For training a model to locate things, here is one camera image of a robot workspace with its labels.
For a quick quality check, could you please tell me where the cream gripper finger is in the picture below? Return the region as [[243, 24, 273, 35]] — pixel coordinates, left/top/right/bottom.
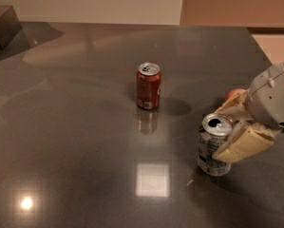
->
[[212, 121, 282, 163], [217, 90, 252, 120]]

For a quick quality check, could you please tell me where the silver 7up can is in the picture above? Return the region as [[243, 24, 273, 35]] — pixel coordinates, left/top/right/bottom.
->
[[198, 113, 233, 177]]

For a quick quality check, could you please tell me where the red soda can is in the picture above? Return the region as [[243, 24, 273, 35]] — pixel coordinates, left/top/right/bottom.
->
[[136, 62, 161, 110]]

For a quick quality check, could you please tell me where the red apple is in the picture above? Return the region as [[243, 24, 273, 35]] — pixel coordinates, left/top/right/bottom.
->
[[224, 88, 245, 101]]

